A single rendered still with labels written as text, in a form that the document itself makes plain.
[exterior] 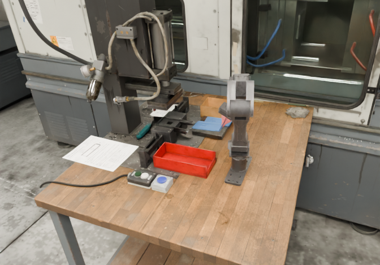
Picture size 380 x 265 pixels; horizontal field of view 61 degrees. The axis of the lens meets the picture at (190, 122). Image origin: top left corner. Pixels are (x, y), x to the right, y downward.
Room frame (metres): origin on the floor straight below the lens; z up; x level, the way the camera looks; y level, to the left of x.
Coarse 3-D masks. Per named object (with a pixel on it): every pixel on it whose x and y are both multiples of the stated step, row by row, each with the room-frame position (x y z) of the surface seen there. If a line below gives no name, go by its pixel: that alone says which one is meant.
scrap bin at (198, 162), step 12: (168, 144) 1.24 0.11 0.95; (156, 156) 1.17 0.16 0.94; (168, 156) 1.22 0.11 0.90; (180, 156) 1.21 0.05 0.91; (192, 156) 1.20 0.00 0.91; (204, 156) 1.17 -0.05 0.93; (168, 168) 1.12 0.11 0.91; (180, 168) 1.09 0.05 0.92; (192, 168) 1.07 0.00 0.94; (204, 168) 1.05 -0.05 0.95
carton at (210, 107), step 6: (204, 102) 1.62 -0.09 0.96; (210, 102) 1.67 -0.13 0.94; (216, 102) 1.66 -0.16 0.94; (222, 102) 1.64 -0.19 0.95; (204, 108) 1.56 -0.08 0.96; (210, 108) 1.55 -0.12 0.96; (216, 108) 1.54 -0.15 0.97; (204, 114) 1.56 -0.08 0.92; (210, 114) 1.55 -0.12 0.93; (216, 114) 1.54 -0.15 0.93
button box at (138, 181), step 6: (126, 174) 1.09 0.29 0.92; (132, 174) 1.07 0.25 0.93; (150, 174) 1.06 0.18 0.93; (156, 174) 1.06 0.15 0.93; (114, 180) 1.07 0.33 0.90; (132, 180) 1.04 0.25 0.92; (138, 180) 1.03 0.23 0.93; (144, 180) 1.03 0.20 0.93; (150, 180) 1.02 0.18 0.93; (84, 186) 1.04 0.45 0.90; (90, 186) 1.04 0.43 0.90; (144, 186) 1.02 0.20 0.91; (150, 186) 1.02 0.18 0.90
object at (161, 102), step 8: (136, 80) 1.51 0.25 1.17; (144, 80) 1.49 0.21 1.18; (152, 80) 1.47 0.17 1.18; (128, 88) 1.44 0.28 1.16; (136, 88) 1.42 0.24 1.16; (144, 88) 1.40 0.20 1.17; (152, 88) 1.39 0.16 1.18; (168, 88) 1.36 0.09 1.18; (176, 88) 1.37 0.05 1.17; (160, 96) 1.36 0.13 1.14; (168, 96) 1.35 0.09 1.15; (176, 96) 1.38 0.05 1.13; (152, 104) 1.32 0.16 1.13; (160, 104) 1.30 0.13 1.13; (168, 104) 1.30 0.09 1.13
